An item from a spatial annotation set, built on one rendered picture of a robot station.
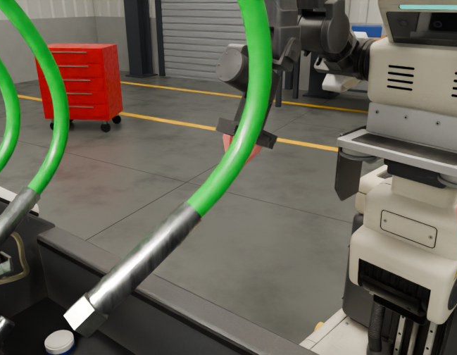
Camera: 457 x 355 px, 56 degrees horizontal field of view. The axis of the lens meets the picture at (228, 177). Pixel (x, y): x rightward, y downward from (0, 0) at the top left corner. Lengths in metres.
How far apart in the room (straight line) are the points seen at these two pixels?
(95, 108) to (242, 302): 3.07
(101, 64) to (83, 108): 0.50
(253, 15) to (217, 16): 7.15
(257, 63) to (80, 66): 4.36
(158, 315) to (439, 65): 0.64
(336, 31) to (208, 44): 6.69
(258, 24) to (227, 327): 0.36
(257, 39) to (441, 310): 0.84
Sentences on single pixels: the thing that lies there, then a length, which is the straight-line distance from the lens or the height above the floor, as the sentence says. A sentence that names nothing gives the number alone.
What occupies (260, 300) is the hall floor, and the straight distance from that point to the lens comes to 2.08.
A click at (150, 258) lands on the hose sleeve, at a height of 1.15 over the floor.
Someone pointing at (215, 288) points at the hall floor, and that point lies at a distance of 2.14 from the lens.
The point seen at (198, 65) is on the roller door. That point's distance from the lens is 7.68.
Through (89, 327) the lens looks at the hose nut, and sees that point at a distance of 0.27.
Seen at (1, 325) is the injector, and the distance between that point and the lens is 0.37.
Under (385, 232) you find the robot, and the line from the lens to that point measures 1.03.
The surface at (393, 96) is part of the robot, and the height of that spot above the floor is 1.12.
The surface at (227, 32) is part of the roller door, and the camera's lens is 7.33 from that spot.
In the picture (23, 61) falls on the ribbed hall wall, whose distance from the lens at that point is 8.24.
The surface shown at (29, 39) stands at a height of 1.26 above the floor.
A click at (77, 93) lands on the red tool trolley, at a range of 4.66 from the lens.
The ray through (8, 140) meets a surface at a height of 1.16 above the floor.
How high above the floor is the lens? 1.29
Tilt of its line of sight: 23 degrees down
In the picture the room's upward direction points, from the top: straight up
